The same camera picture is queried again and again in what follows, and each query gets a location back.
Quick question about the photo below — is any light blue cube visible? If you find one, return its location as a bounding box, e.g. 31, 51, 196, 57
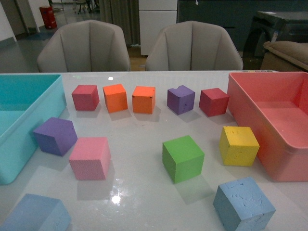
0, 193, 71, 231
213, 177, 276, 231

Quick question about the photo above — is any orange foam cube right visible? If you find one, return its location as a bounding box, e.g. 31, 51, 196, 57
132, 86, 156, 114

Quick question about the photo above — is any orange foam cube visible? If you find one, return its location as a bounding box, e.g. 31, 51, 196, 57
103, 84, 128, 113
132, 86, 156, 114

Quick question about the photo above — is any purple notched foam cube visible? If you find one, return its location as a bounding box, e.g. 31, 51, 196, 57
167, 85, 195, 115

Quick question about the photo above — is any orange foam cube left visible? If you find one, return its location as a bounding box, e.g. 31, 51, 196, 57
103, 84, 128, 113

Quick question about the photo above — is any green foam cube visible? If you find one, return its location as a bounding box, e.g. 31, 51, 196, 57
162, 135, 205, 184

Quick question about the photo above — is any red foam cube right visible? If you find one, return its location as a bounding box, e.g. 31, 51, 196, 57
199, 88, 230, 117

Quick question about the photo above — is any crimson foam cube left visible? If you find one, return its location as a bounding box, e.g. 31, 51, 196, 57
72, 85, 100, 111

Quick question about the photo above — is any pink foam cube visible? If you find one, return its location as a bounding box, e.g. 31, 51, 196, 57
69, 137, 111, 180

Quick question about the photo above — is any grey armchair right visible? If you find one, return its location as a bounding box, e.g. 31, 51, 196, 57
145, 21, 244, 71

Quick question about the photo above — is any grey armchair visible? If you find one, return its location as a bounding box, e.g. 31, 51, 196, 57
37, 20, 130, 73
145, 21, 244, 71

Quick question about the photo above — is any yellow foam cube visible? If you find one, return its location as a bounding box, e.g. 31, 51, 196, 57
219, 126, 260, 167

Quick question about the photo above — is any grey armchair left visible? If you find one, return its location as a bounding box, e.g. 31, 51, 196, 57
37, 20, 130, 73

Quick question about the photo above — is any purple foam cube front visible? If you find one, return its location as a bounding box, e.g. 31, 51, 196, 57
33, 117, 77, 156

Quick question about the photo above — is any white drawer cabinet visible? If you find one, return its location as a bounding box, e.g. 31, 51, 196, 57
139, 0, 178, 56

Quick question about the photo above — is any grey curtain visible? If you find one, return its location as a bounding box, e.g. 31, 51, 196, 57
99, 0, 141, 45

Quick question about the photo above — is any pink plastic bin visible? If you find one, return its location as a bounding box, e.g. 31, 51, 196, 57
227, 72, 308, 182

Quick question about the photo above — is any teal plastic bin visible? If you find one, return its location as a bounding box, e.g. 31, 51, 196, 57
0, 74, 66, 185

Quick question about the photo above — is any dark grey counter cabinet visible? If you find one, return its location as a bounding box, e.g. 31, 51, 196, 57
178, 0, 308, 51

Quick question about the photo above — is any beige sofa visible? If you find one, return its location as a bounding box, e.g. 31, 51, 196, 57
260, 41, 308, 72

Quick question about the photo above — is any red fire extinguisher box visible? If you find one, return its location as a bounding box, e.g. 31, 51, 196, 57
39, 6, 57, 29

